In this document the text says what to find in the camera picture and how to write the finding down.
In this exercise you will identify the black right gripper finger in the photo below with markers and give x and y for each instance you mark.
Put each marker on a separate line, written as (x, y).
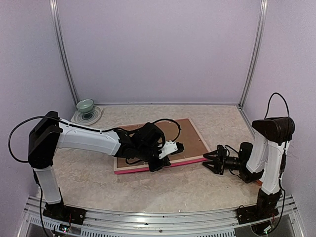
(211, 166)
(211, 155)

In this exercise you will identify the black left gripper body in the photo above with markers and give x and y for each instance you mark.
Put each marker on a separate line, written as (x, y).
(144, 154)

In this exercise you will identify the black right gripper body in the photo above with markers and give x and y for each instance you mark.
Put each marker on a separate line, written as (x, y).
(226, 162)

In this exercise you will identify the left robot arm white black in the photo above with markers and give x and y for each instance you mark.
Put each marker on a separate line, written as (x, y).
(53, 133)

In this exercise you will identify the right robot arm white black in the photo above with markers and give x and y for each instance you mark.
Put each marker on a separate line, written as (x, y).
(264, 160)

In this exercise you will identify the orange white bowl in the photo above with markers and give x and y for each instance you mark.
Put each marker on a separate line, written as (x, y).
(258, 182)

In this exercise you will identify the pale green patterned plate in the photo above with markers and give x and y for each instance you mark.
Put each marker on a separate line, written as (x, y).
(89, 118)

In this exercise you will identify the green ceramic bowl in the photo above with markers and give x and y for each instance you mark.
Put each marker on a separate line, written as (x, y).
(85, 105)

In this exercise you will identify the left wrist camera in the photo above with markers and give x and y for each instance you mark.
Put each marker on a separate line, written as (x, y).
(149, 135)

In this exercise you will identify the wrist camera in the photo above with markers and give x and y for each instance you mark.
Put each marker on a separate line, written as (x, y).
(149, 135)
(245, 151)

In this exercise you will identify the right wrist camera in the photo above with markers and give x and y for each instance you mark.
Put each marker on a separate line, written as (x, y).
(245, 151)

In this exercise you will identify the aluminium front rail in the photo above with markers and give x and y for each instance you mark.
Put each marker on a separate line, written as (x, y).
(102, 223)

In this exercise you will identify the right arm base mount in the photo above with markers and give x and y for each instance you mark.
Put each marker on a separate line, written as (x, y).
(266, 207)

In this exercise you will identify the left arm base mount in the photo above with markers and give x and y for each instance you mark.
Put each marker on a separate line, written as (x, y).
(64, 213)

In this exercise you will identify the right aluminium corner post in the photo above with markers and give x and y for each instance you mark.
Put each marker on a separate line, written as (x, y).
(255, 52)

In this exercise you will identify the aluminium corner post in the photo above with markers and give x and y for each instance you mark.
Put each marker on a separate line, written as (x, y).
(255, 52)
(62, 50)

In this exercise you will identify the left aluminium corner post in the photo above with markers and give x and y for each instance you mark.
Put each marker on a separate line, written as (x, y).
(62, 50)

